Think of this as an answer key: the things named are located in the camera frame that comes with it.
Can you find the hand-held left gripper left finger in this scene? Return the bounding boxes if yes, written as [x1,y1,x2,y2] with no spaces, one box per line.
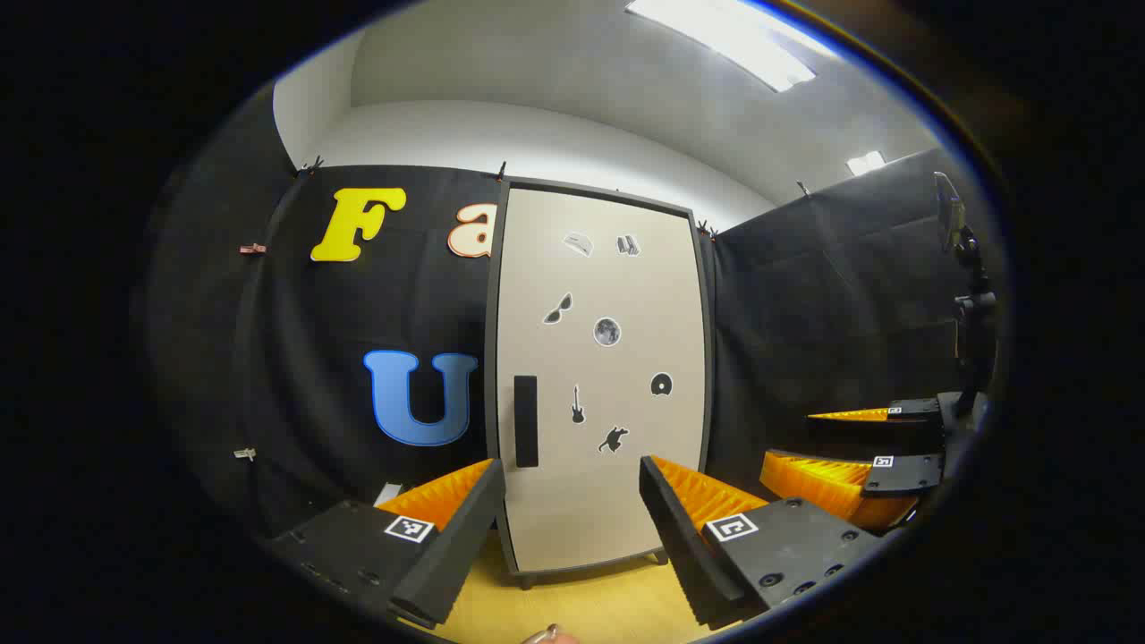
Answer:
[267,458,508,629]

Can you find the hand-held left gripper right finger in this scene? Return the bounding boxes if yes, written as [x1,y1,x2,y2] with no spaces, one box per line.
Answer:
[638,453,885,630]

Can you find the long ceiling light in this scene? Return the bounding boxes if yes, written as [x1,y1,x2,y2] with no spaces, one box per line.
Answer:
[624,0,837,93]

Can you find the black door handle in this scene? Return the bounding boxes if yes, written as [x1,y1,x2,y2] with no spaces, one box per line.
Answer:
[513,375,540,470]

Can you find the grey cabinet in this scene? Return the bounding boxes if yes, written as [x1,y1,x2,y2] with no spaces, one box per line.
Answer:
[483,176,717,591]

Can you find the beige cabinet door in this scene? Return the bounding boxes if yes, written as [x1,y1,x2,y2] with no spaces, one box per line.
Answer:
[496,185,708,573]

